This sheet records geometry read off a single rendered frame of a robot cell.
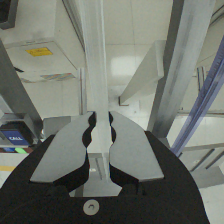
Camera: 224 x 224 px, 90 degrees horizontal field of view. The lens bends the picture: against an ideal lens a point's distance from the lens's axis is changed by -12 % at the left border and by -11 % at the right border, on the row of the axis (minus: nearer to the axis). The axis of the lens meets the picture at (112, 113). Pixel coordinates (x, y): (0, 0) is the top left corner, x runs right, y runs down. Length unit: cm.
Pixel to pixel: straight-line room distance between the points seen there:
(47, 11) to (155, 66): 44
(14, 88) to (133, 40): 102
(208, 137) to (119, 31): 119
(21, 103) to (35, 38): 28
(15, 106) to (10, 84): 4
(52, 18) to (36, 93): 77
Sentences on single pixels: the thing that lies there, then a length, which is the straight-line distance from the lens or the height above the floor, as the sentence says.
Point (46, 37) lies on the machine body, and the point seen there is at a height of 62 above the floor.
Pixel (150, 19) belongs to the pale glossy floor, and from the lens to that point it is 133.
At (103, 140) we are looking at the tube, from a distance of 16.
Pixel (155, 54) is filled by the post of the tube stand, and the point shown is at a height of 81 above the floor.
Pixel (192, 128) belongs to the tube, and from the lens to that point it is 18.
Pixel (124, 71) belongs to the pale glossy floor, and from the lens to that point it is 105.
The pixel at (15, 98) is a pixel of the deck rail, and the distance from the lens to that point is 28.
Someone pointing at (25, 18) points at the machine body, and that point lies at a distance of 58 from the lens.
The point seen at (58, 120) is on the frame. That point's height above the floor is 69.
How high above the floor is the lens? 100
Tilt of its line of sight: 89 degrees down
